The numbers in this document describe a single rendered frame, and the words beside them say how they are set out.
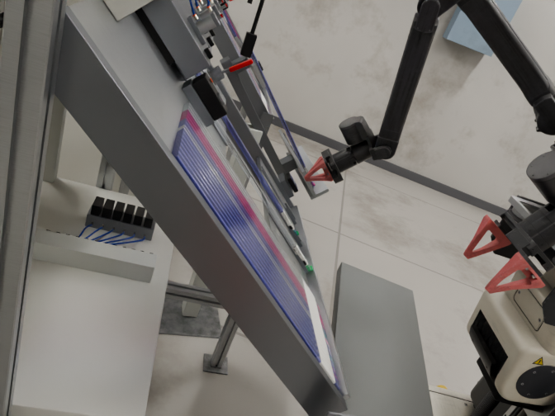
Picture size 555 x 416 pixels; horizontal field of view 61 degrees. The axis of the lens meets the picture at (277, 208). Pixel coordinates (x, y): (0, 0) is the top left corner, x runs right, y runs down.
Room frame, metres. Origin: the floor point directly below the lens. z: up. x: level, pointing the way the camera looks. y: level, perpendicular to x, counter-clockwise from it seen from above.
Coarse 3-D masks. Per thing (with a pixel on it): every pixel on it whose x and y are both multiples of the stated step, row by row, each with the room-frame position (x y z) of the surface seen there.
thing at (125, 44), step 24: (96, 0) 0.60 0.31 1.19; (96, 24) 0.55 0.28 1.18; (120, 24) 0.64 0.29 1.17; (120, 48) 0.58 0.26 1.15; (144, 48) 0.69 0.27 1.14; (120, 72) 0.53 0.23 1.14; (144, 72) 0.62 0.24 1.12; (168, 72) 0.75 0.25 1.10; (144, 96) 0.56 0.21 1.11; (168, 96) 0.67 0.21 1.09; (168, 120) 0.61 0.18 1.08; (168, 144) 0.55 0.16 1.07
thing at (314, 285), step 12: (300, 216) 1.18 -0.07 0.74; (300, 228) 1.13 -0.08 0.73; (312, 264) 0.96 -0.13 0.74; (312, 276) 0.92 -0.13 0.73; (312, 288) 0.88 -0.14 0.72; (324, 312) 0.81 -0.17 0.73; (324, 324) 0.77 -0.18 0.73; (336, 348) 0.71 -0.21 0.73; (336, 360) 0.68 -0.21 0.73; (336, 372) 0.66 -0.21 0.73; (348, 396) 0.61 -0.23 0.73
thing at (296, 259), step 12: (264, 168) 1.17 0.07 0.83; (264, 192) 1.00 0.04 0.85; (276, 192) 1.13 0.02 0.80; (264, 216) 0.90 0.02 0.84; (288, 216) 1.13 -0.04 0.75; (276, 228) 0.90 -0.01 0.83; (288, 228) 1.03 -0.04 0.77; (300, 240) 1.07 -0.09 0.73; (288, 252) 0.88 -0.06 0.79; (300, 264) 0.93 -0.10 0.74
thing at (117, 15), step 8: (72, 0) 0.62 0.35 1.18; (80, 0) 0.62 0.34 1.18; (104, 0) 0.63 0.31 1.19; (112, 0) 0.63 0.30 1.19; (120, 0) 0.64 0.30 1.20; (128, 0) 0.64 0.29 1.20; (136, 0) 0.64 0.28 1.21; (144, 0) 0.64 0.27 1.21; (152, 0) 0.65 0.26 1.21; (112, 8) 0.63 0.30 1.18; (120, 8) 0.64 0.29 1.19; (128, 8) 0.64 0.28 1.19; (136, 8) 0.64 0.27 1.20; (120, 16) 0.64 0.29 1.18
